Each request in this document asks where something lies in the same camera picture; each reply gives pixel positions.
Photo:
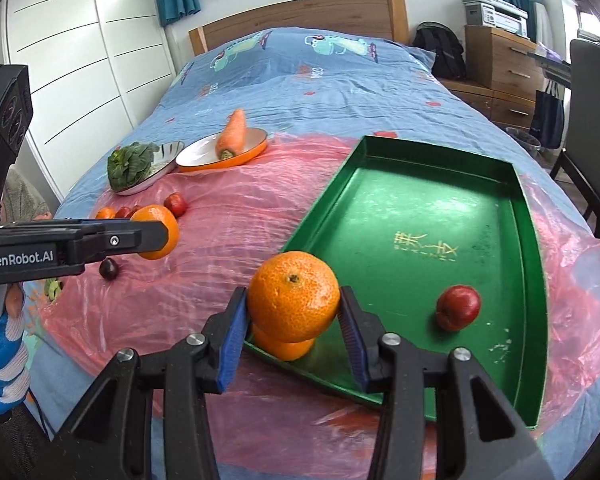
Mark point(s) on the grey desk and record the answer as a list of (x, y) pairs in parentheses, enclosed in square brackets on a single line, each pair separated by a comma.
[(550, 62)]

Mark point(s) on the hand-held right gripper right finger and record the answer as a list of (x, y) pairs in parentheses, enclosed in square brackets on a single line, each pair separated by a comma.
[(352, 345)]

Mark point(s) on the small bok choy piece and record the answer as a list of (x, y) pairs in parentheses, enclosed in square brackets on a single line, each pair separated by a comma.
[(54, 288)]

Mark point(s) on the grey printer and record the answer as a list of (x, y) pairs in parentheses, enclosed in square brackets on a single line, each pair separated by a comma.
[(495, 12)]

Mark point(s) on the grey cloth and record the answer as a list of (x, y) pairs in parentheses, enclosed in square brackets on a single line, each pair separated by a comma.
[(25, 195)]

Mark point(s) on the wooden headboard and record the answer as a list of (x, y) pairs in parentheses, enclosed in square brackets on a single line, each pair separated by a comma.
[(330, 15)]

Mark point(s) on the person's left hand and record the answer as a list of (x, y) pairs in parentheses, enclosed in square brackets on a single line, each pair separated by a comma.
[(2, 360)]

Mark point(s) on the pink plastic sheet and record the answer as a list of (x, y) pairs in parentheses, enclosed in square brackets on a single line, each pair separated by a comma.
[(260, 210)]

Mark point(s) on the red apple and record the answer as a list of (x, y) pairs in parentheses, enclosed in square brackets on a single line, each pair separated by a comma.
[(125, 211), (457, 307), (176, 204)]

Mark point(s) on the carrot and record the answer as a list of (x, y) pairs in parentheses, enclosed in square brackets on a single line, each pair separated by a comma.
[(232, 135)]

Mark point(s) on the black backpack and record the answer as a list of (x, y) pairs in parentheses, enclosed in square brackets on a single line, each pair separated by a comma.
[(440, 50)]

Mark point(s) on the orange rimmed white plate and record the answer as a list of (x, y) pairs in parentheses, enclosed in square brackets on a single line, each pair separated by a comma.
[(195, 157)]

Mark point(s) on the mesh trash basket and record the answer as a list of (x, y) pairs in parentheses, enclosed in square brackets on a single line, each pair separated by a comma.
[(525, 141)]

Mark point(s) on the silver metal bowl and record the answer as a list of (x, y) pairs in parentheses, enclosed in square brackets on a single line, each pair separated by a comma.
[(167, 152)]

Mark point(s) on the low wooden bedside table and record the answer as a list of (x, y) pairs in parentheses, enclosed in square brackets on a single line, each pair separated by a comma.
[(467, 92)]

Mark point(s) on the dark blue bag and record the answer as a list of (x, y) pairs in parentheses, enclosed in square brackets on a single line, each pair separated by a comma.
[(550, 115)]

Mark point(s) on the green metal tray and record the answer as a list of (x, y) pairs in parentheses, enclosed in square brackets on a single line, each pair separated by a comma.
[(430, 200)]

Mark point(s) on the black mesh fabric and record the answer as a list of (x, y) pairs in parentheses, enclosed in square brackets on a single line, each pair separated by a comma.
[(10, 445)]

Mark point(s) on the dark plum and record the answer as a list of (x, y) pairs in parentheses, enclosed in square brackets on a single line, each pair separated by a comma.
[(109, 268)]

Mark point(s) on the orange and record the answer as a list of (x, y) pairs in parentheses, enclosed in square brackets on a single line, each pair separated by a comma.
[(105, 213), (160, 214), (294, 296)]

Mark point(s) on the white wardrobe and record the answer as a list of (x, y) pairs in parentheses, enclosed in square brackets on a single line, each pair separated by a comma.
[(80, 35)]

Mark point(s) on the printed blue bedsheet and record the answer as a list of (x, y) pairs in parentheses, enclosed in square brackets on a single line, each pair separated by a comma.
[(305, 85)]

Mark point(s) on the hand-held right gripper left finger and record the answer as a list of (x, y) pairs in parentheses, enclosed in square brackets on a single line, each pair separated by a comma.
[(234, 345)]

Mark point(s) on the wooden drawer cabinet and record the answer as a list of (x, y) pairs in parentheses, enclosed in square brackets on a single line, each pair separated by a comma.
[(500, 60)]

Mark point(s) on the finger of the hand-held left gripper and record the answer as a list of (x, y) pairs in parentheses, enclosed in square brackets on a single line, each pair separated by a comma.
[(130, 240), (87, 225)]

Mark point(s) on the dark office chair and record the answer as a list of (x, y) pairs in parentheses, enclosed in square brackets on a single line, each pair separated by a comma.
[(590, 110)]

